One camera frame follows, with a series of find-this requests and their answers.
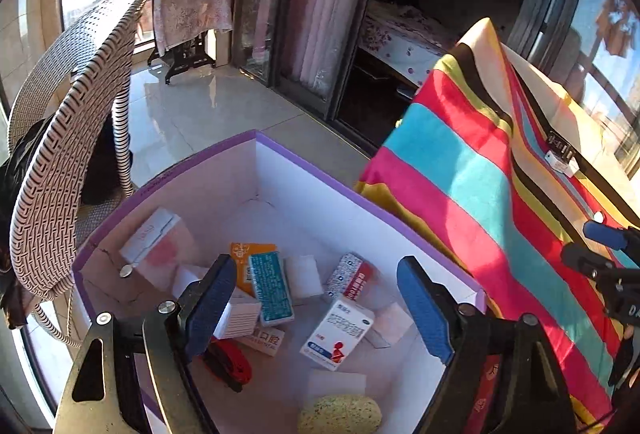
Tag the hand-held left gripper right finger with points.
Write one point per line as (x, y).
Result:
(425, 319)

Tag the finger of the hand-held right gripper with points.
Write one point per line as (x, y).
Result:
(605, 234)
(587, 260)

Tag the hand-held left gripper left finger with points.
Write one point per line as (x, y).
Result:
(212, 306)

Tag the white ribbed box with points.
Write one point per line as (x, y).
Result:
(242, 316)

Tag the red black clip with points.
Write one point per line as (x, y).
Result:
(235, 361)

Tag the teal medicine box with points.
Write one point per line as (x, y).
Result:
(270, 289)

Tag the white box with red print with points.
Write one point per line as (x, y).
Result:
(265, 341)

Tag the red and white medicine box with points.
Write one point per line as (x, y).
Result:
(350, 276)

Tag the white and blue medicine box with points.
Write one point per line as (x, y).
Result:
(335, 329)

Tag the white and pink box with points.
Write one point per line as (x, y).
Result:
(150, 239)

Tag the speckled oval sponge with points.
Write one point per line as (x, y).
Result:
(340, 414)

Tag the purple and white cardboard box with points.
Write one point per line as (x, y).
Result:
(300, 194)

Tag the small orange box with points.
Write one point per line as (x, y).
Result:
(240, 259)

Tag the small white box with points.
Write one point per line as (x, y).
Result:
(562, 162)

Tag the small black box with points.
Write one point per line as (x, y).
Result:
(559, 142)

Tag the colourful striped blanket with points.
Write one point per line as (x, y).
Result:
(450, 163)

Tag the dark framed room window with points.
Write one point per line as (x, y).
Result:
(600, 38)

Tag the black and white wicker chair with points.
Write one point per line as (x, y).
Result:
(75, 113)

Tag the black iron table stand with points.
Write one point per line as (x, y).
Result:
(187, 58)

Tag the bed with floral sheet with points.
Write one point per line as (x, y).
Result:
(400, 43)

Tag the floral lace tablecloth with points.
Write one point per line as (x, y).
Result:
(190, 8)

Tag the pink curtain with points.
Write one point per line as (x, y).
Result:
(330, 3)

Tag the dark sliding door frame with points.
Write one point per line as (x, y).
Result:
(285, 38)

